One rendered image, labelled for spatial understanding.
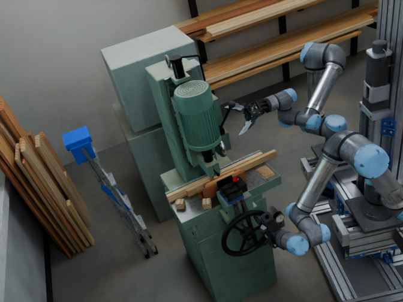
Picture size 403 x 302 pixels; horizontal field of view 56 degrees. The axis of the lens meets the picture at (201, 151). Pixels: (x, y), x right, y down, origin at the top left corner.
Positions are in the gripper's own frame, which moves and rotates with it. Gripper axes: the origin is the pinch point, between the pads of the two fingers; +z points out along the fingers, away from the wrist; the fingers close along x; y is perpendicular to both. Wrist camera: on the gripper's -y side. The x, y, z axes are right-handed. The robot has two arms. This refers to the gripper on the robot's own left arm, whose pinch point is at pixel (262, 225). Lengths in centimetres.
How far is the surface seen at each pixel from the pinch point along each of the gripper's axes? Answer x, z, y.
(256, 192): 10.4, 22.0, -9.7
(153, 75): -15, 24, -87
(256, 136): 91, 200, -13
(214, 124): -1, 7, -53
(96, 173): -64, 83, -51
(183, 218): -31.2, 22.2, -14.5
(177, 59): -5, 7, -89
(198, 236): -27.2, 27.5, -0.6
